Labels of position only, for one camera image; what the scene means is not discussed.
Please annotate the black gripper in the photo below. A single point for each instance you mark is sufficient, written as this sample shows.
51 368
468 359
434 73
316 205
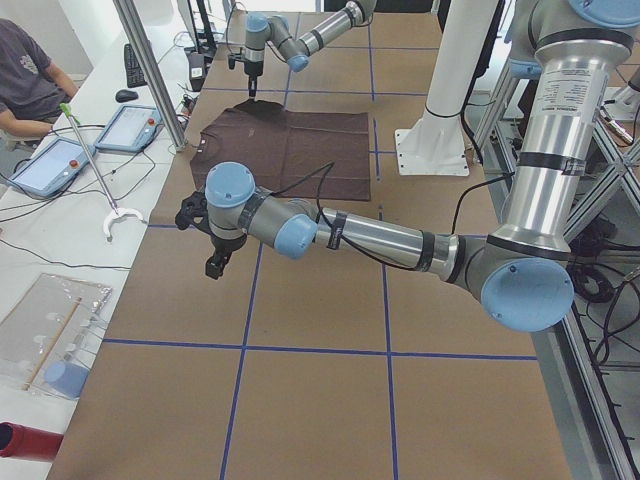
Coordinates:
252 71
223 245

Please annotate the blue teach pendant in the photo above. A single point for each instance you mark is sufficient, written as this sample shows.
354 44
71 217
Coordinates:
130 130
52 169

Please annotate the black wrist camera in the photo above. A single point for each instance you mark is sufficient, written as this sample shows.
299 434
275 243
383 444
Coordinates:
236 57
193 212

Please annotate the near blue teach pendant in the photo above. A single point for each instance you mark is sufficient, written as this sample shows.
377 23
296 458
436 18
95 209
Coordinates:
52 169

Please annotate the wooden stick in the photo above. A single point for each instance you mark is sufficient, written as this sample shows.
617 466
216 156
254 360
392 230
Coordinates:
50 346

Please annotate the white reacher grabber tool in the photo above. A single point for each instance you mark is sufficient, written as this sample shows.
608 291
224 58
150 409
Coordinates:
116 212

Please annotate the white pedestal base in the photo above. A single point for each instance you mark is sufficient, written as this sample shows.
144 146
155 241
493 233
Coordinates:
435 146

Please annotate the seated person grey shirt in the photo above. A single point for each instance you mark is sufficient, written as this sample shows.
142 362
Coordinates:
32 86

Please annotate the black keyboard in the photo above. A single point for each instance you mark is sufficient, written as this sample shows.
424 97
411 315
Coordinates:
133 71

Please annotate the dark brown t-shirt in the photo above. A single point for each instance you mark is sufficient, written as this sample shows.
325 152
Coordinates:
284 148

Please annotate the black computer mouse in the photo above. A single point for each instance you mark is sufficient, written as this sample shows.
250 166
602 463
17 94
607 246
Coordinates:
126 95

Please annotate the black box white label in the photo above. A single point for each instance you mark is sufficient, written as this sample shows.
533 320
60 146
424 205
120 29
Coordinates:
197 70

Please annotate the blue plastic cup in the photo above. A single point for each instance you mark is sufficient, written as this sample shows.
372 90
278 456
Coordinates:
66 378

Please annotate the aluminium frame post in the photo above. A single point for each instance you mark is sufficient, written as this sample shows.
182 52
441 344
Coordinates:
136 34

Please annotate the clear plastic tray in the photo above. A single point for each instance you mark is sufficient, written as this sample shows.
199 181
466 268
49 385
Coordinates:
29 326

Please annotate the red cylinder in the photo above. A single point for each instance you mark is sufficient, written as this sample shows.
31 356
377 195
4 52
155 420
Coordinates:
28 443

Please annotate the aluminium truss frame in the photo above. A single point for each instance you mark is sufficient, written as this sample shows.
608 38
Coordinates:
596 407

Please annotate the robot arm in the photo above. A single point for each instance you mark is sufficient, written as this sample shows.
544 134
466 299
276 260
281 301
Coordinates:
261 30
517 272

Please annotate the far blue teach pendant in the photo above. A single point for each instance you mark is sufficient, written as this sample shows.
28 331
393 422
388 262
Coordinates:
130 130

